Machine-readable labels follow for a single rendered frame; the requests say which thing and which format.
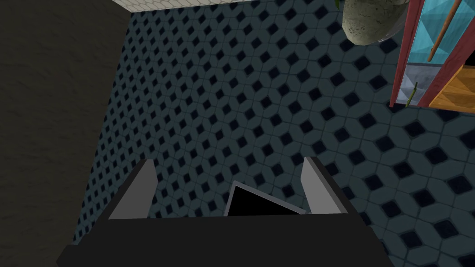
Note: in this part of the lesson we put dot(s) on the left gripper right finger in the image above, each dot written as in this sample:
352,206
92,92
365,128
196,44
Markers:
320,189

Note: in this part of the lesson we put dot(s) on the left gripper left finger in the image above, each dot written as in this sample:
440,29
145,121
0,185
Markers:
138,196

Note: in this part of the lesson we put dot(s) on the black square panel grey rim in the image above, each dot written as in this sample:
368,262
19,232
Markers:
256,204

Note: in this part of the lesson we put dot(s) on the red framed glass cabinet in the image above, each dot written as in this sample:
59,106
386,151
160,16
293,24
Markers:
434,55

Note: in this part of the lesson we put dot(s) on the grey stone plant pot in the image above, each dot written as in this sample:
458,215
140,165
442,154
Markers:
371,20

